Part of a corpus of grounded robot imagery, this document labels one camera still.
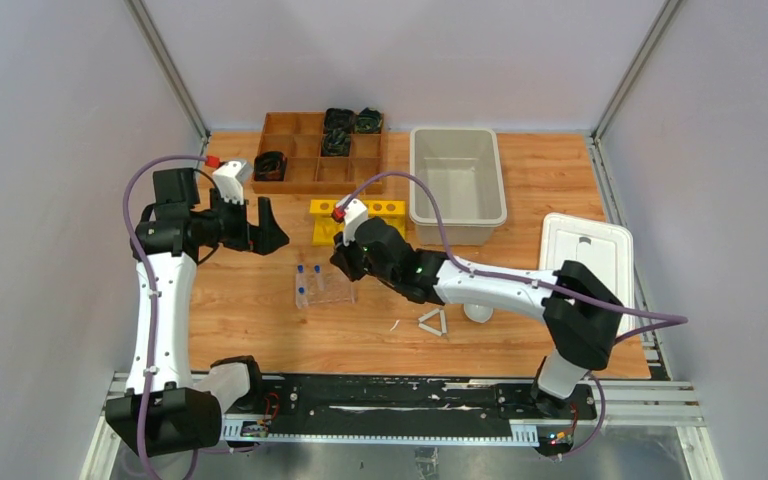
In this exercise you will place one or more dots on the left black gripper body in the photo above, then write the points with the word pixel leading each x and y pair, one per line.
pixel 245 224

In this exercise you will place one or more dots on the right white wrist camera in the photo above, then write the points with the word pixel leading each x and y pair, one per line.
pixel 355 213

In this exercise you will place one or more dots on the clear plastic tube rack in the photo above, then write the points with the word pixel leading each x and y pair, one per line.
pixel 338 288

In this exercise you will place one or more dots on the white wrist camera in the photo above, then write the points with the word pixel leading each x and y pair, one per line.
pixel 230 178
pixel 355 213

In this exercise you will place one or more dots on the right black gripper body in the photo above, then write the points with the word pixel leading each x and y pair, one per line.
pixel 357 265

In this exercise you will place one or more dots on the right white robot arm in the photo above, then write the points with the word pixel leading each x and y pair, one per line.
pixel 581 314

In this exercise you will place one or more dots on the beige plastic bin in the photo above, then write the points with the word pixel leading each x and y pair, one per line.
pixel 462 169

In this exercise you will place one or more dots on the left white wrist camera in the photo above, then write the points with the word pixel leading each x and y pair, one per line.
pixel 230 178

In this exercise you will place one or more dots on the white plastic bin lid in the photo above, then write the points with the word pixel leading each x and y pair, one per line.
pixel 606 249

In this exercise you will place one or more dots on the yellow test tube rack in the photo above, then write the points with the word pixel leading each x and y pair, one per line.
pixel 393 212

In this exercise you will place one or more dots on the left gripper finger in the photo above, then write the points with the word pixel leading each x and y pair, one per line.
pixel 267 239
pixel 265 210

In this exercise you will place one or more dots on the white clay triangle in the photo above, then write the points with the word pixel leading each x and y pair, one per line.
pixel 434 322

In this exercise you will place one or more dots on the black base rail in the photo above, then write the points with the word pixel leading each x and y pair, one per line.
pixel 403 409

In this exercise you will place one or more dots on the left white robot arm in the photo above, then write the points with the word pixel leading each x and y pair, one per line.
pixel 164 410

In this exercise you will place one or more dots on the white round dish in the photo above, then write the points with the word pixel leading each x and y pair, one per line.
pixel 478 313

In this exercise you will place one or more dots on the wooden compartment tray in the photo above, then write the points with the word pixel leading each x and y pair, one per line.
pixel 306 169

